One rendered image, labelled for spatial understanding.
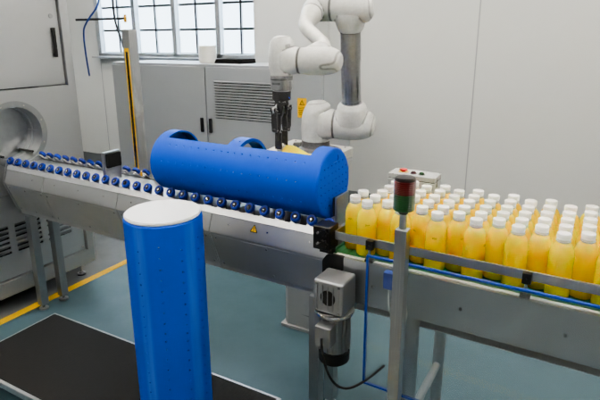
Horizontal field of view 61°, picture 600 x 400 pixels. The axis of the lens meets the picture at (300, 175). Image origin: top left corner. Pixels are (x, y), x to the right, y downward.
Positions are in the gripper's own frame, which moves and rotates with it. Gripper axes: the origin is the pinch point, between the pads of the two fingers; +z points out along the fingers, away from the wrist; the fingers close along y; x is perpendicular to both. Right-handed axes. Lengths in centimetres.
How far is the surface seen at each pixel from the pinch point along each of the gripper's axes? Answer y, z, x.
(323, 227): 23.4, 24.0, 32.6
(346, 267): 23, 38, 42
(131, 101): -30, -4, -121
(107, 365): 39, 111, -73
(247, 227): 12.1, 36.2, -9.2
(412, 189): 37, 1, 68
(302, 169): 11.7, 7.4, 16.8
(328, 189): 4.8, 16.2, 24.5
